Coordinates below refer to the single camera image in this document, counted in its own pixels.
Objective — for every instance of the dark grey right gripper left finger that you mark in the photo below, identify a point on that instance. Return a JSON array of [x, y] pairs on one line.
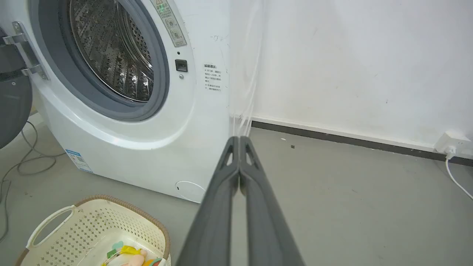
[[214, 221]]

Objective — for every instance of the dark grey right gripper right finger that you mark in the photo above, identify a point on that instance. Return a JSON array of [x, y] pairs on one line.
[[266, 221]]

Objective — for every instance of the colourful toy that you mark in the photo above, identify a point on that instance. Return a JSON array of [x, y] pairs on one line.
[[131, 256]]

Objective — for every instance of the grey washing machine door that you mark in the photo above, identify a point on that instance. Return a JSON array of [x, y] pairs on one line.
[[13, 88]]

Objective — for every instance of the black baseboard strip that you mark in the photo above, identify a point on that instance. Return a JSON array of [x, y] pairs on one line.
[[351, 142]]

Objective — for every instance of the cream perforated laundry basket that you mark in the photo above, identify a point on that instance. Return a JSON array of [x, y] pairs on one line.
[[92, 232]]

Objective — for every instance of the white front-load washing machine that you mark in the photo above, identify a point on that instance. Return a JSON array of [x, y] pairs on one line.
[[122, 111]]

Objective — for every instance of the white wall power socket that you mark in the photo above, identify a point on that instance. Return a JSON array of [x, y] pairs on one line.
[[452, 142]]

